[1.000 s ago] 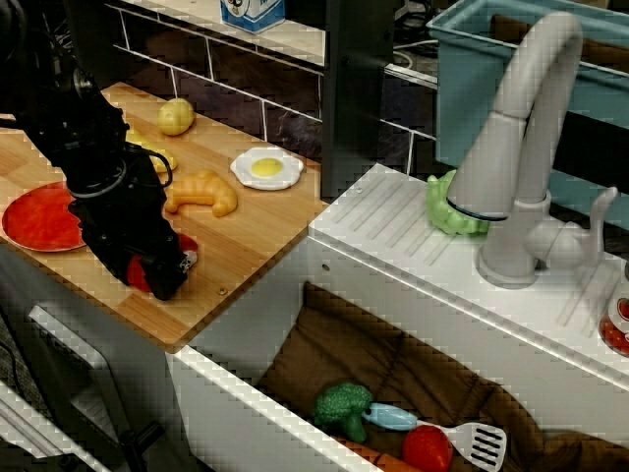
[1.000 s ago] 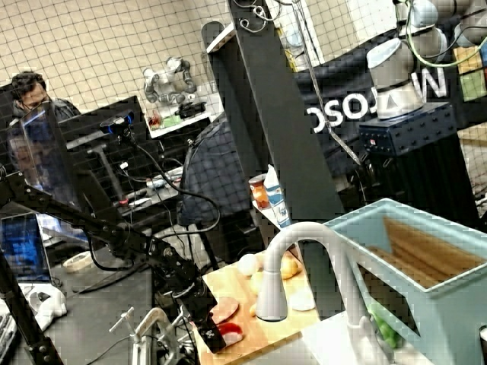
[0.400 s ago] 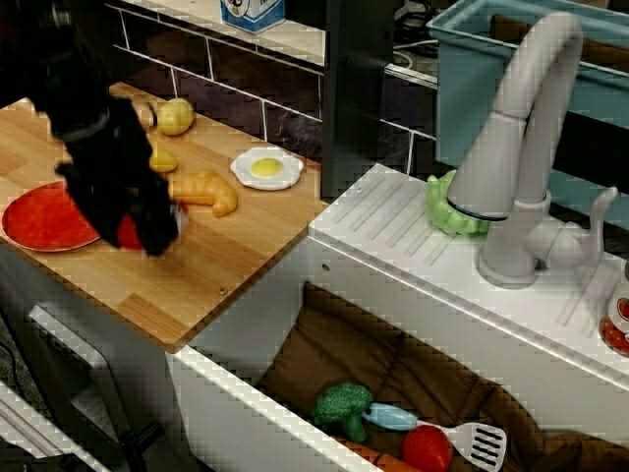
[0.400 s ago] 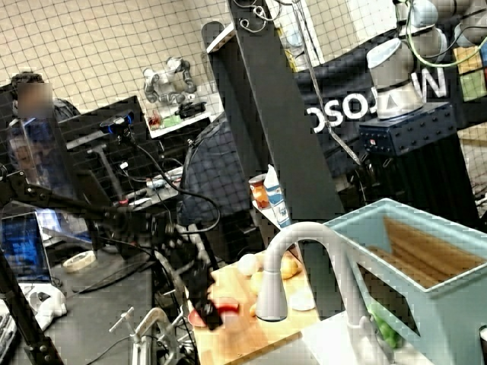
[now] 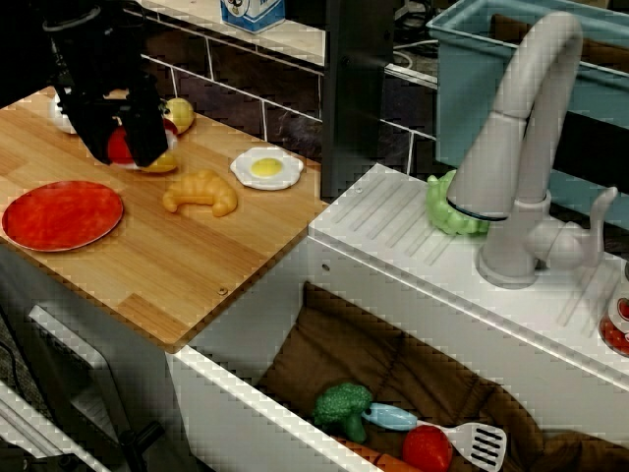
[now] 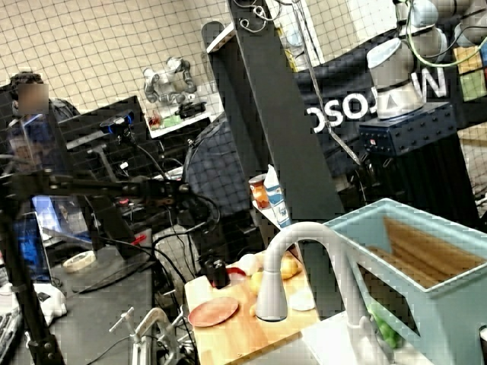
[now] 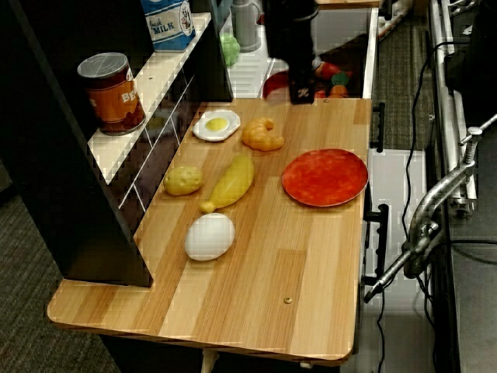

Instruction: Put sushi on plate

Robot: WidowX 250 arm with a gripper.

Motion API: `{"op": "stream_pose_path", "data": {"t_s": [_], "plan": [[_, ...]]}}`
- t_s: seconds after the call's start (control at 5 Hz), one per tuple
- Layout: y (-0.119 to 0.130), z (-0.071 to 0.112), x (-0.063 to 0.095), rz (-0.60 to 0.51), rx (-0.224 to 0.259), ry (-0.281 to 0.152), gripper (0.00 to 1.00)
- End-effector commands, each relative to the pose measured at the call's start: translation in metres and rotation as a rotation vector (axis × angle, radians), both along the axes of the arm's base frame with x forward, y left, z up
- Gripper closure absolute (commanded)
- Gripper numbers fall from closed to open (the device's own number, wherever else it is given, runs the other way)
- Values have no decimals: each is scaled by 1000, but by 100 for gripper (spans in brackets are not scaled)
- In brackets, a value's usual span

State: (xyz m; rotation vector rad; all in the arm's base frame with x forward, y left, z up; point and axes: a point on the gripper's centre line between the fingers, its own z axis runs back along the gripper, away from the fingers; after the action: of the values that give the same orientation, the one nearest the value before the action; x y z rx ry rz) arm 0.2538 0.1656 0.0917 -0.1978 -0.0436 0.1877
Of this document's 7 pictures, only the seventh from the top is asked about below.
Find grey pitcher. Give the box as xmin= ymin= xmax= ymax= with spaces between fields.
xmin=230 ymin=0 xmax=265 ymax=54

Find metal c-clamp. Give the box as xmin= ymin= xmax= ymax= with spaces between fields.
xmin=363 ymin=113 xmax=497 ymax=305

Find yellow potato toy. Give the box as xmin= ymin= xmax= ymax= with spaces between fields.
xmin=162 ymin=166 xmax=203 ymax=197

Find fried egg toy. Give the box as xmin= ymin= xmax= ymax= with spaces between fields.
xmin=192 ymin=109 xmax=242 ymax=143

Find black cable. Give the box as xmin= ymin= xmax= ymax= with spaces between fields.
xmin=401 ymin=40 xmax=456 ymax=249
xmin=374 ymin=289 xmax=387 ymax=373

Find green lettuce toy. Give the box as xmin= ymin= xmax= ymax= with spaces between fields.
xmin=219 ymin=33 xmax=242 ymax=67

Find red tuna sushi toy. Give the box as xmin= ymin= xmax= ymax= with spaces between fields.
xmin=262 ymin=71 xmax=293 ymax=103

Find white drawer cabinet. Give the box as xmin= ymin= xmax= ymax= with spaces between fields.
xmin=360 ymin=148 xmax=432 ymax=308

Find white shelf board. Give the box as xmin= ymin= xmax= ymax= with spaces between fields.
xmin=87 ymin=12 xmax=213 ymax=186

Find white egg toy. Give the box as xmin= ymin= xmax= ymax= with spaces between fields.
xmin=184 ymin=212 xmax=236 ymax=262

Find yellow banana toy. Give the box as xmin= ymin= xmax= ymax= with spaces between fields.
xmin=199 ymin=154 xmax=255 ymax=214

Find short black drawer handle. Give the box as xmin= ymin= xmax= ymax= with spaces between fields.
xmin=370 ymin=102 xmax=387 ymax=153

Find aluminium rail frame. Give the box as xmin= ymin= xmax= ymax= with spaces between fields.
xmin=426 ymin=0 xmax=479 ymax=213

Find blue milk carton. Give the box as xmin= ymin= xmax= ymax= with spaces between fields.
xmin=140 ymin=0 xmax=197 ymax=53

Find black toy kitchen frame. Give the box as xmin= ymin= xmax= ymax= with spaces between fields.
xmin=0 ymin=0 xmax=235 ymax=289

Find orange carrot toy green top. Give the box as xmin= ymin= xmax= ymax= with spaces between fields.
xmin=328 ymin=72 xmax=351 ymax=97

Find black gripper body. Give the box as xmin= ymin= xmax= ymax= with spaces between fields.
xmin=287 ymin=58 xmax=316 ymax=98

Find white sink basin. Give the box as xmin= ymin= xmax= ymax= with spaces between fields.
xmin=227 ymin=5 xmax=380 ymax=100

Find orange round plate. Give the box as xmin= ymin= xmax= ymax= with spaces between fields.
xmin=282 ymin=148 xmax=370 ymax=207

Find orange croissant toy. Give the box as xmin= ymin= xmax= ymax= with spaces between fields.
xmin=241 ymin=117 xmax=286 ymax=152

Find red orange toy vegetable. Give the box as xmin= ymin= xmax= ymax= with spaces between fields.
xmin=313 ymin=61 xmax=353 ymax=81

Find long black drawer handle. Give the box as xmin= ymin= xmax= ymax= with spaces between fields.
xmin=361 ymin=204 xmax=390 ymax=288

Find brown beans can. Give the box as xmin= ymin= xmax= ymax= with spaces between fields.
xmin=76 ymin=52 xmax=147 ymax=137

